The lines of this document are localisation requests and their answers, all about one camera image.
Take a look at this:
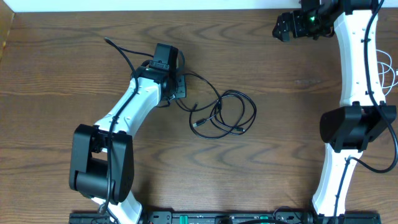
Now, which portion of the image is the black USB cable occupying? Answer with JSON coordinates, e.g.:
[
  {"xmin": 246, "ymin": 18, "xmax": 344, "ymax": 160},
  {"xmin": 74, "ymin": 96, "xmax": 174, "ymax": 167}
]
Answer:
[{"xmin": 174, "ymin": 73, "xmax": 257, "ymax": 140}]

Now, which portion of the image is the white USB cable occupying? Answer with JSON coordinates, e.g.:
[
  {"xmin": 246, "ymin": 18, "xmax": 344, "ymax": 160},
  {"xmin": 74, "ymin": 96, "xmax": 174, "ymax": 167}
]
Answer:
[{"xmin": 375, "ymin": 49, "xmax": 398, "ymax": 96}]

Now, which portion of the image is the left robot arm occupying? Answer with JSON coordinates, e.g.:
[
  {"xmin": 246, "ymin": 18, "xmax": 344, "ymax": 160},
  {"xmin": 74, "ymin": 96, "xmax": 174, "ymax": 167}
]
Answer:
[{"xmin": 69, "ymin": 43, "xmax": 186, "ymax": 223}]

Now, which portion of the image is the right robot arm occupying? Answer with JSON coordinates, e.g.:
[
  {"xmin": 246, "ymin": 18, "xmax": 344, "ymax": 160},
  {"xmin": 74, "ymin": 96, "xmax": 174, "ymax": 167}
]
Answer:
[{"xmin": 272, "ymin": 0, "xmax": 397, "ymax": 223}]

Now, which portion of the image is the wooden side panel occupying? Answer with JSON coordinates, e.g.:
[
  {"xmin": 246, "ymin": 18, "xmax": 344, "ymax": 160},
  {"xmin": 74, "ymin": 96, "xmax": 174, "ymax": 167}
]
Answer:
[{"xmin": 0, "ymin": 0, "xmax": 15, "ymax": 58}]

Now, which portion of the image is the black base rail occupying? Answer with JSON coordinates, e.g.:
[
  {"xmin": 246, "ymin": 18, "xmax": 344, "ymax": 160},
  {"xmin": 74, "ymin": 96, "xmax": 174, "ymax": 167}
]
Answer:
[{"xmin": 68, "ymin": 210, "xmax": 382, "ymax": 224}]

